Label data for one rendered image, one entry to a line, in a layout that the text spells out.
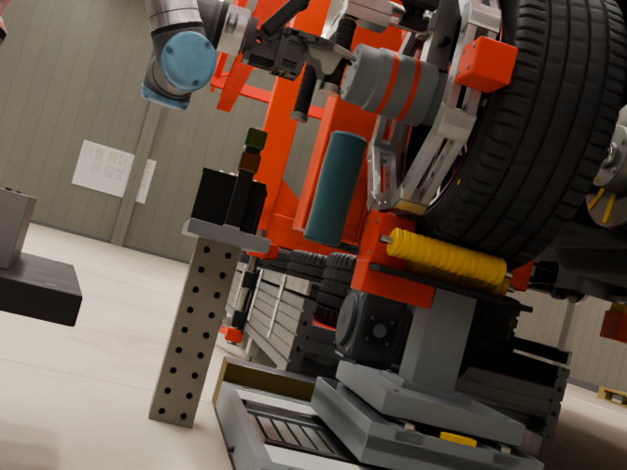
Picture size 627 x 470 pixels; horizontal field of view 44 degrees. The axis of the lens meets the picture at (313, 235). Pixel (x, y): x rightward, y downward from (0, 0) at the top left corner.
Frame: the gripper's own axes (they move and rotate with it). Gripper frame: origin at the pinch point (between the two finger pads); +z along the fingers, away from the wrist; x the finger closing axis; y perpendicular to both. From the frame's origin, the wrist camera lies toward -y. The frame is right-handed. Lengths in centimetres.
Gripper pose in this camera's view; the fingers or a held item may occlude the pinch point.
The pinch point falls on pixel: (348, 56)
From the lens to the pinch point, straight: 156.1
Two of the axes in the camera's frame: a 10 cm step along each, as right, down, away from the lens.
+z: 9.5, 2.7, 1.8
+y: -2.6, 9.6, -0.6
